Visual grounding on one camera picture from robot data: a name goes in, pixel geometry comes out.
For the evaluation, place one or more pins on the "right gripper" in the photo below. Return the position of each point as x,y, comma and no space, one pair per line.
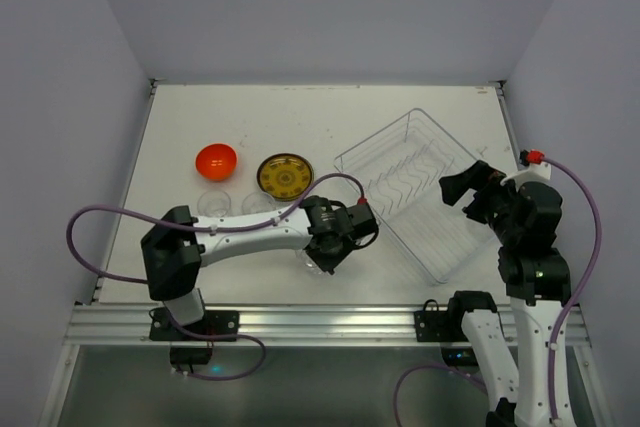
480,195

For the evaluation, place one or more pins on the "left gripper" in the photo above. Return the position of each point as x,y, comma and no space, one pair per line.
329,254

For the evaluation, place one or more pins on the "clear glass cup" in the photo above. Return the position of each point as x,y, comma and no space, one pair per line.
214,203
310,266
258,202

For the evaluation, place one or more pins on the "yellow patterned plate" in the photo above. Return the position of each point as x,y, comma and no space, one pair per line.
285,176

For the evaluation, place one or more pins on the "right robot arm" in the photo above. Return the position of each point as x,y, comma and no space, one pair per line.
529,388

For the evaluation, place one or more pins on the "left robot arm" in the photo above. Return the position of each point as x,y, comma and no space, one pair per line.
176,249

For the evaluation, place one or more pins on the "orange bowl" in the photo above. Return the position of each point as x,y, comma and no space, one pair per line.
216,162

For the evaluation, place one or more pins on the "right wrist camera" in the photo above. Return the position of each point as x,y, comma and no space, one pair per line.
534,169

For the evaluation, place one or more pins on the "white wire dish rack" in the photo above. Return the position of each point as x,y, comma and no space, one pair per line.
399,167

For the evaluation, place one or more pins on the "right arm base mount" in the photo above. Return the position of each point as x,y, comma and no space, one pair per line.
432,324

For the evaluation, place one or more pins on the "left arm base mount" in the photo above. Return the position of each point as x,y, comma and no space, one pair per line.
221,324

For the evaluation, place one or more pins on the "aluminium mounting rail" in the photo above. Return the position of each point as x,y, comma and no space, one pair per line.
287,326

